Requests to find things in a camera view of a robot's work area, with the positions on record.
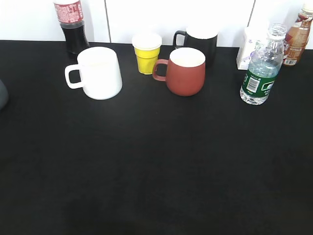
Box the brown milk tea bottle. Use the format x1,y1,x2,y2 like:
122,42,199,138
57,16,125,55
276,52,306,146
283,0,313,66

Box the white ceramic mug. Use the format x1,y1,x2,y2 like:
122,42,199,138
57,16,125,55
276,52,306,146
65,47,122,100

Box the white purple drink carton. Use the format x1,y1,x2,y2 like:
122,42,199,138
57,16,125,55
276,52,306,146
236,26,267,70

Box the black ceramic mug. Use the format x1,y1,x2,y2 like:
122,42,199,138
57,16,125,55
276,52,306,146
173,26,218,68

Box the dark grey round object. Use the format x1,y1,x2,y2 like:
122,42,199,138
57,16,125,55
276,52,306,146
0,80,9,110

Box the red-brown ceramic mug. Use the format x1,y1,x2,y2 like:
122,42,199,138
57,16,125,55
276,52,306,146
152,47,206,96

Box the cola bottle red label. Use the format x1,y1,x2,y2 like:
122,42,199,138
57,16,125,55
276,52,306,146
52,0,89,56

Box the yellow paper cup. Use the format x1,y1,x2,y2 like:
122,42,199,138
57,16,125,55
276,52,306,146
132,32,162,75

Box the clear water bottle green label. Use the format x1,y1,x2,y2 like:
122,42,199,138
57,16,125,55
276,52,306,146
240,23,287,105

